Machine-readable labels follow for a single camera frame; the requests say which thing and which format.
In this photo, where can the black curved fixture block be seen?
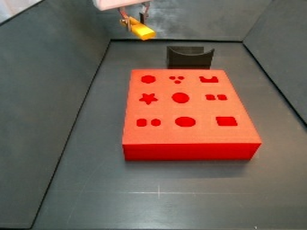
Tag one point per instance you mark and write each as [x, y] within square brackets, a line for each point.
[186, 57]

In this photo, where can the red foam shape board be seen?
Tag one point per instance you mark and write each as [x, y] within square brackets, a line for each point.
[184, 115]

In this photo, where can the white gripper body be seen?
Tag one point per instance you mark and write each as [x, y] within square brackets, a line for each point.
[111, 4]

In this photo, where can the silver black-tipped gripper finger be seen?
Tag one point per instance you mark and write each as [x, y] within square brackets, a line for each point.
[124, 16]

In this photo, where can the yellow square-circle peg object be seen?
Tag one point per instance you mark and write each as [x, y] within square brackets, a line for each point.
[138, 28]

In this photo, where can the silver gripper finger with screw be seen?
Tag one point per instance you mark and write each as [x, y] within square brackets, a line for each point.
[143, 13]

